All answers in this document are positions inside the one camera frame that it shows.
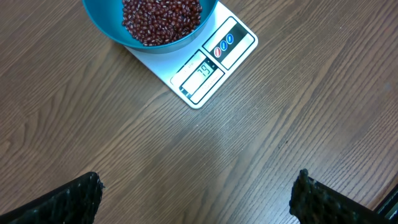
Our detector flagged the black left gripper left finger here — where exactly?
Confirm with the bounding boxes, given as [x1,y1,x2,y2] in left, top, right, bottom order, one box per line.
[1,172,104,224]

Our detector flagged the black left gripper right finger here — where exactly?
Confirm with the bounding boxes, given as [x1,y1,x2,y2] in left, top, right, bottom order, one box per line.
[289,169,390,224]

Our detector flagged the white kitchen scale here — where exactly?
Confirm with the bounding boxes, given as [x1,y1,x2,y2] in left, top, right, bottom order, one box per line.
[128,2,258,109]

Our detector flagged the blue bowl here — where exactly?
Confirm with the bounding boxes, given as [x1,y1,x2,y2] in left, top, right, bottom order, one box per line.
[83,0,218,54]

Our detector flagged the red beans in bowl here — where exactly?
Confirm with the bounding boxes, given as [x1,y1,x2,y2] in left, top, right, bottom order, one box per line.
[122,0,203,47]

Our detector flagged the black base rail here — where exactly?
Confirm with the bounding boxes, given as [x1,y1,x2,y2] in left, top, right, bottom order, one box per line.
[374,184,398,224]

